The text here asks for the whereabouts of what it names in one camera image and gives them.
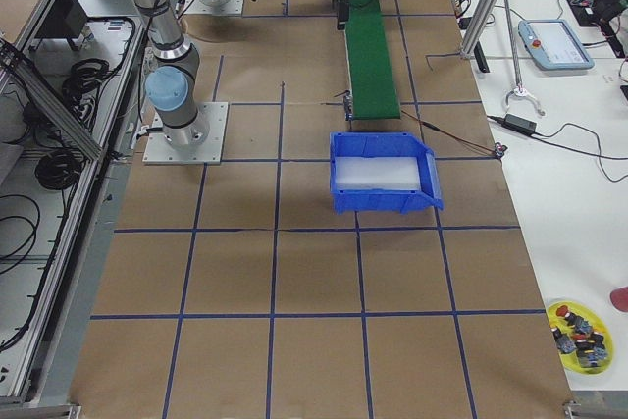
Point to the teach pendant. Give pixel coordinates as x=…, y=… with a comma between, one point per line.
x=553, y=45

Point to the right blue plastic bin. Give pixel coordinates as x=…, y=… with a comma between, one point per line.
x=385, y=144

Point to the white foam pad right bin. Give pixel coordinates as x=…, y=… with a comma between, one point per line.
x=384, y=173

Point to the black power adapter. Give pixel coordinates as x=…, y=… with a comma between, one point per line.
x=519, y=125

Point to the green conveyor belt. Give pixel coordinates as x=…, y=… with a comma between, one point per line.
x=372, y=94

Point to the yellow plate with buttons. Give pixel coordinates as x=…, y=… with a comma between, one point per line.
x=583, y=341

